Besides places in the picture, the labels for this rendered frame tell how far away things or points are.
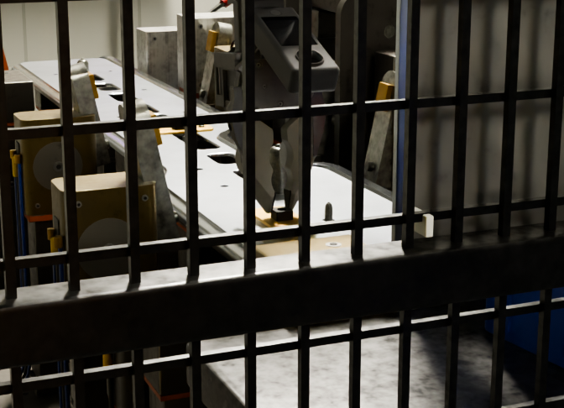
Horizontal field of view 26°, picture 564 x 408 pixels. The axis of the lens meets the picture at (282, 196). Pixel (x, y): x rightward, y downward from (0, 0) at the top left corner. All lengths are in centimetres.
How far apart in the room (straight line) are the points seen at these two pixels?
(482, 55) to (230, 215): 65
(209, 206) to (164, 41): 96
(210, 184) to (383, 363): 59
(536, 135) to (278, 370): 24
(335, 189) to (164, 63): 92
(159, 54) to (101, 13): 219
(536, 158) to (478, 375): 19
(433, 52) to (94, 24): 380
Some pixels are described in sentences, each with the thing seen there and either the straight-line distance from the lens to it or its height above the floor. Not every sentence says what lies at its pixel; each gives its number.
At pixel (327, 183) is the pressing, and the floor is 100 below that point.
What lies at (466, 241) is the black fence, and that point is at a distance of 57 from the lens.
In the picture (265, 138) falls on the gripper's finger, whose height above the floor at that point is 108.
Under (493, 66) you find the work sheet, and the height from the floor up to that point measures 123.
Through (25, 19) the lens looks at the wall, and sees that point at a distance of 430.
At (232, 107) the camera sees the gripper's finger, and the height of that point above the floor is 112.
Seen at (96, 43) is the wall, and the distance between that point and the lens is 435.
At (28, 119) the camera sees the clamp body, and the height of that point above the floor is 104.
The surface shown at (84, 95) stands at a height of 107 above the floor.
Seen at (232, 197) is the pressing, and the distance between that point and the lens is 126.
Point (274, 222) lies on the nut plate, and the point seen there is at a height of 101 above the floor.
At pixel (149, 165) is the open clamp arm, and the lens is 114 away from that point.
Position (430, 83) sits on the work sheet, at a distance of 56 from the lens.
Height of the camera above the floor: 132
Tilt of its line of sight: 15 degrees down
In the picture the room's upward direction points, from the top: straight up
